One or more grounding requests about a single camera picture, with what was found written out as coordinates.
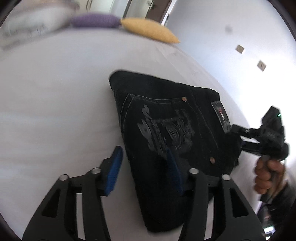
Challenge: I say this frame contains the black denim pants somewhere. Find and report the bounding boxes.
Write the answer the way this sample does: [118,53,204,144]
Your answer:
[109,71,241,233]

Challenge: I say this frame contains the person's right hand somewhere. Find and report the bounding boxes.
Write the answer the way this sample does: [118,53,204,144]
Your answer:
[254,157,287,197]

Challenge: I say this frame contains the white bed mattress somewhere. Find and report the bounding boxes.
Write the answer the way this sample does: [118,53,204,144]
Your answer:
[1,28,248,237]

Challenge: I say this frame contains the yellow pillow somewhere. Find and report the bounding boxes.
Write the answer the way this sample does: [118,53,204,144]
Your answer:
[120,18,180,44]

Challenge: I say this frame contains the dark brown door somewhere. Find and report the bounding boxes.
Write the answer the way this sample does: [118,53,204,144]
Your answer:
[124,0,178,26]

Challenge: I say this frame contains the folded white beige duvet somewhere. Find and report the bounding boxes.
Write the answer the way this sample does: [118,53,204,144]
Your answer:
[1,1,80,50]

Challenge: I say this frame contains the purple pillow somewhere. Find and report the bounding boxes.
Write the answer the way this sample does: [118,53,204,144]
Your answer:
[71,13,121,28]

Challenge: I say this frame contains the cream wardrobe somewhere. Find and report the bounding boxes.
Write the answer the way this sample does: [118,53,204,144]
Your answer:
[76,0,129,18]

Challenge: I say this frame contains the beige wall socket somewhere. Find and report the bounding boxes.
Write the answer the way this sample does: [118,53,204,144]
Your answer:
[236,45,244,54]

